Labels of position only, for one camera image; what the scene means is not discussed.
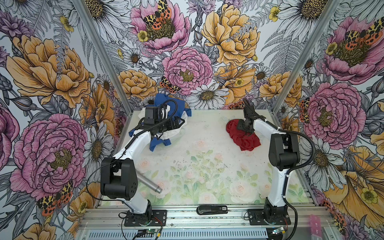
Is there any red cloth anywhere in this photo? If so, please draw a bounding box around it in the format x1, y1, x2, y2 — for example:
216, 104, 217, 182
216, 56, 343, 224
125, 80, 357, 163
226, 119, 261, 152

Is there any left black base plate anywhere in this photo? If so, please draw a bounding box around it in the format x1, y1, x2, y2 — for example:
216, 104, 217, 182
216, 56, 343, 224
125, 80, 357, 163
123, 210, 168, 227

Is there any black device on rail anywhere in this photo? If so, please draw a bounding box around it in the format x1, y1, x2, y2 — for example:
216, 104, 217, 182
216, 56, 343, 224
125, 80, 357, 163
196, 205, 228, 216

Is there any white slotted cable duct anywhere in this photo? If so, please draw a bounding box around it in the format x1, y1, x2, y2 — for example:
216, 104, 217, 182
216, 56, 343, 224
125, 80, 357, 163
81, 228, 268, 240

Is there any silver metal cylinder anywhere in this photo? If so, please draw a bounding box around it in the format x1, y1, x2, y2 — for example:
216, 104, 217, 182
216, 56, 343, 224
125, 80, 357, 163
137, 172, 163, 194

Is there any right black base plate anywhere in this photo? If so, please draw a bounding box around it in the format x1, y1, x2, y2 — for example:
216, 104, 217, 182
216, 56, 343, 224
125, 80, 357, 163
245, 209, 292, 227

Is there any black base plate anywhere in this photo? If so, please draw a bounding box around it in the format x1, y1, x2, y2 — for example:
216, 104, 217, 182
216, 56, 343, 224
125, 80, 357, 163
245, 209, 292, 227
123, 210, 168, 227

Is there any white cloth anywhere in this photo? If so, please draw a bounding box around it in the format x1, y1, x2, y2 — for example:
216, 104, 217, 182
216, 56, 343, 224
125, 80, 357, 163
137, 105, 189, 141

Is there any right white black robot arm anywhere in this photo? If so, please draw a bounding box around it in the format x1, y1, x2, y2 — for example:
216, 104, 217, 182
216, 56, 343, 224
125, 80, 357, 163
237, 99, 316, 226

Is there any right green circuit board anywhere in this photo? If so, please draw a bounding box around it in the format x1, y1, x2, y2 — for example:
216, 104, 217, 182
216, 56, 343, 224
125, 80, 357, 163
271, 227, 286, 235

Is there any pink plastic piece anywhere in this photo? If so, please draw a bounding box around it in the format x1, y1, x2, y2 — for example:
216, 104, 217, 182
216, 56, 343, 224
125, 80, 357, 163
309, 215, 323, 240

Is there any green circuit board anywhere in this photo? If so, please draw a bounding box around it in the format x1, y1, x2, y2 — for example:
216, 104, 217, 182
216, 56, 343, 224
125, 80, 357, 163
136, 230, 161, 238
271, 227, 286, 235

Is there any left green circuit board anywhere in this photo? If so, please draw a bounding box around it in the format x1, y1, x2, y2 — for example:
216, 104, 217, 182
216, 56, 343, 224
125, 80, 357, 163
136, 230, 161, 238

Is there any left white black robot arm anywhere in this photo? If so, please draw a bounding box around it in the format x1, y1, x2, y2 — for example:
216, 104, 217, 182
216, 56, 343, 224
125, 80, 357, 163
100, 99, 186, 226

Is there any blue cloth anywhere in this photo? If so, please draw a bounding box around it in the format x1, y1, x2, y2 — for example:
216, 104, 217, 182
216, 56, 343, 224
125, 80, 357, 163
125, 94, 192, 151

